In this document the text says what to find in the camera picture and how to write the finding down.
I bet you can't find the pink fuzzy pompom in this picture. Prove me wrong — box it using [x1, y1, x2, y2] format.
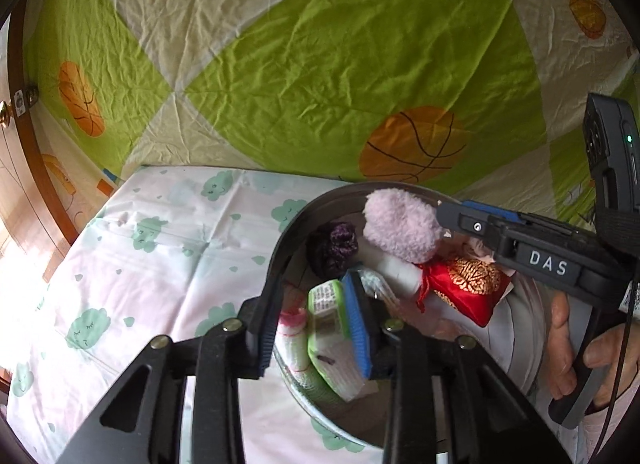
[363, 189, 454, 265]

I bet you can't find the green tissue pack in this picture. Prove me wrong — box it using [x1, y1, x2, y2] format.
[307, 280, 378, 402]

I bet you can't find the pink fabric pouch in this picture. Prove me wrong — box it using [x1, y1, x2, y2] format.
[442, 232, 515, 278]

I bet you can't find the person's right hand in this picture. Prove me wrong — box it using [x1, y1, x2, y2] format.
[546, 292, 639, 409]

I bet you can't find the round black cookie tin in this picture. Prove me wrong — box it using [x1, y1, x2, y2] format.
[274, 184, 544, 451]

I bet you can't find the clear plastic bag item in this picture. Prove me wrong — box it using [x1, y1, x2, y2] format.
[357, 243, 424, 300]

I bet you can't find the basketball pattern bed sheet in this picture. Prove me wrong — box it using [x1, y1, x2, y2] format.
[24, 0, 639, 228]

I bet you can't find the dark purple knitted ball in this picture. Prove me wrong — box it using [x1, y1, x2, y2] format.
[305, 221, 358, 280]

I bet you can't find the white cloud print tablecloth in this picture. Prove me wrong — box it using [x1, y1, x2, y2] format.
[8, 167, 382, 463]

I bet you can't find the white cloth red stitching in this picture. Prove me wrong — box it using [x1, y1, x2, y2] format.
[276, 308, 311, 377]

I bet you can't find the wooden door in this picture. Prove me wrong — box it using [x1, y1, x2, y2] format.
[1, 0, 73, 392]

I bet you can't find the brass door knob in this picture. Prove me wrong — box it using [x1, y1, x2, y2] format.
[0, 85, 39, 129]

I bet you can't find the red gold drawstring pouch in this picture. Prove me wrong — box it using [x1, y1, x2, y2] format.
[416, 256, 511, 328]

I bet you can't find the black cable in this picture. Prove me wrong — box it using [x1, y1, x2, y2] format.
[587, 278, 640, 464]

